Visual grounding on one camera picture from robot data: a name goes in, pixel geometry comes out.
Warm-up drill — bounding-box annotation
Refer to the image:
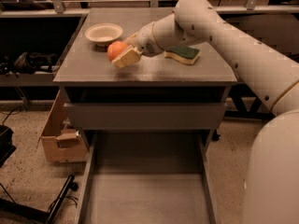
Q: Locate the black stand with cables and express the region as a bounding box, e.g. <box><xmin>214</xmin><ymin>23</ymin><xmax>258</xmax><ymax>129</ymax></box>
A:
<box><xmin>0</xmin><ymin>174</ymin><xmax>79</xmax><ymax>224</ymax></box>

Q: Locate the black case at left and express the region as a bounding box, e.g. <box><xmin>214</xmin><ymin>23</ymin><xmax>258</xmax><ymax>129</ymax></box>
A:
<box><xmin>0</xmin><ymin>125</ymin><xmax>16</xmax><ymax>167</ymax></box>

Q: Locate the grey drawer cabinet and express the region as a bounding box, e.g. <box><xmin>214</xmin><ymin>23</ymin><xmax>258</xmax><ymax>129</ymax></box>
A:
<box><xmin>53</xmin><ymin>7</ymin><xmax>239</xmax><ymax>161</ymax></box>

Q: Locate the orange fruit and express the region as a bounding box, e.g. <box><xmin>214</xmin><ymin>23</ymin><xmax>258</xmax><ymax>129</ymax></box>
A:
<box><xmin>107</xmin><ymin>41</ymin><xmax>128</xmax><ymax>62</ymax></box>

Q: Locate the closed top drawer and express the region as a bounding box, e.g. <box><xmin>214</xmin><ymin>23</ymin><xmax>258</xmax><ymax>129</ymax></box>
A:
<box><xmin>64</xmin><ymin>103</ymin><xmax>226</xmax><ymax>131</ymax></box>

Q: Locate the cardboard box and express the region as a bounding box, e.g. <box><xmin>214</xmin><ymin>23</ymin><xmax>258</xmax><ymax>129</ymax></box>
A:
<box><xmin>40</xmin><ymin>92</ymin><xmax>89</xmax><ymax>162</ymax></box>

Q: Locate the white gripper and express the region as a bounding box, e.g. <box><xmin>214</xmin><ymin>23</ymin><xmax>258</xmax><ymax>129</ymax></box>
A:
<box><xmin>112</xmin><ymin>21</ymin><xmax>164</xmax><ymax>68</ymax></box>

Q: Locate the white paper bowl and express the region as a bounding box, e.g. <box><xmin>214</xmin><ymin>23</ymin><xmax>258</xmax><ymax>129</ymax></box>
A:
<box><xmin>85</xmin><ymin>23</ymin><xmax>122</xmax><ymax>47</ymax></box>

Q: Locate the open middle drawer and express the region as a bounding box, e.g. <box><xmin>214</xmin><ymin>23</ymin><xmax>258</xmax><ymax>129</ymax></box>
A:
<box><xmin>75</xmin><ymin>132</ymin><xmax>221</xmax><ymax>224</ymax></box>

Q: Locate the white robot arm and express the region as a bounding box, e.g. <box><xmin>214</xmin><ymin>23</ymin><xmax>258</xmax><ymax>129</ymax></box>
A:
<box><xmin>111</xmin><ymin>0</ymin><xmax>299</xmax><ymax>224</ymax></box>

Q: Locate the green yellow sponge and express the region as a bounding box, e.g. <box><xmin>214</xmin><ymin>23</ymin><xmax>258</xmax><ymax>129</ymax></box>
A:
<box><xmin>164</xmin><ymin>47</ymin><xmax>200</xmax><ymax>65</ymax></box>

